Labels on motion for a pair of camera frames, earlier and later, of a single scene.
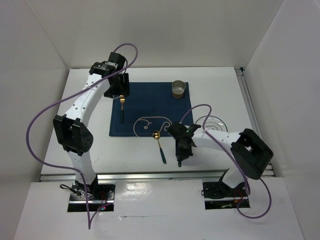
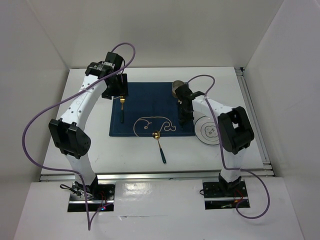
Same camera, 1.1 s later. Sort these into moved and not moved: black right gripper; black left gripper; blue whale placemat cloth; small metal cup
Moved: black right gripper
Not moved: blue whale placemat cloth; small metal cup; black left gripper
